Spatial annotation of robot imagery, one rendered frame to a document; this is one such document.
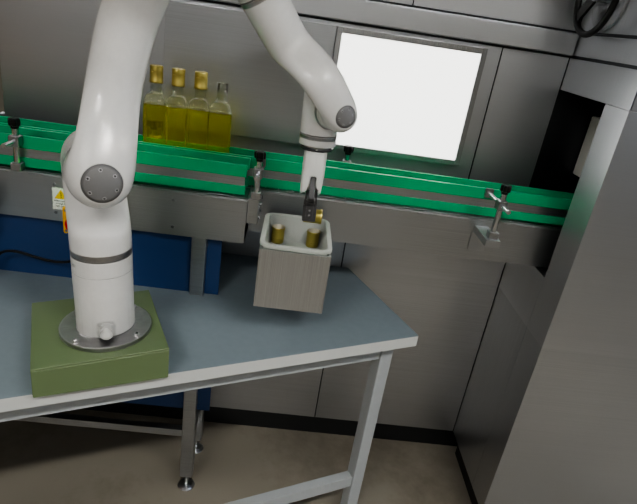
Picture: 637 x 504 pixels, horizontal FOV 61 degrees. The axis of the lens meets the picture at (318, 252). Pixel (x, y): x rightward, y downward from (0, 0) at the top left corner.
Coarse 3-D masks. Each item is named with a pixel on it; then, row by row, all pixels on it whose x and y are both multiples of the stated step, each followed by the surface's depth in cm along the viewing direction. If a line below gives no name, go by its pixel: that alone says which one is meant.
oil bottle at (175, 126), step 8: (176, 96) 142; (168, 104) 141; (176, 104) 141; (184, 104) 142; (168, 112) 142; (176, 112) 142; (184, 112) 142; (168, 120) 143; (176, 120) 143; (184, 120) 143; (168, 128) 144; (176, 128) 144; (184, 128) 144; (168, 136) 145; (176, 136) 145; (184, 136) 145; (168, 144) 146; (176, 144) 146; (184, 144) 146
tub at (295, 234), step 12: (276, 216) 144; (288, 216) 144; (300, 216) 145; (264, 228) 133; (288, 228) 146; (300, 228) 146; (324, 228) 143; (264, 240) 127; (288, 240) 147; (300, 240) 147; (324, 240) 138; (300, 252) 127; (312, 252) 126; (324, 252) 126
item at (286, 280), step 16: (272, 256) 126; (288, 256) 126; (304, 256) 126; (320, 256) 126; (272, 272) 128; (288, 272) 128; (304, 272) 128; (320, 272) 128; (256, 288) 130; (272, 288) 130; (288, 288) 130; (304, 288) 130; (320, 288) 130; (256, 304) 131; (272, 304) 131; (288, 304) 131; (304, 304) 132; (320, 304) 132
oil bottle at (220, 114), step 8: (216, 104) 142; (224, 104) 142; (216, 112) 142; (224, 112) 142; (216, 120) 143; (224, 120) 143; (208, 128) 144; (216, 128) 144; (224, 128) 144; (208, 136) 145; (216, 136) 145; (224, 136) 145; (208, 144) 146; (216, 144) 146; (224, 144) 146; (224, 152) 147
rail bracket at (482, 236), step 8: (504, 184) 139; (488, 192) 150; (504, 192) 139; (496, 200) 142; (504, 200) 140; (496, 208) 141; (504, 208) 138; (496, 216) 142; (496, 224) 143; (472, 232) 154; (480, 232) 148; (488, 232) 144; (496, 232) 144; (472, 240) 155; (480, 240) 147; (488, 240) 143; (496, 240) 144; (472, 248) 156; (480, 248) 156
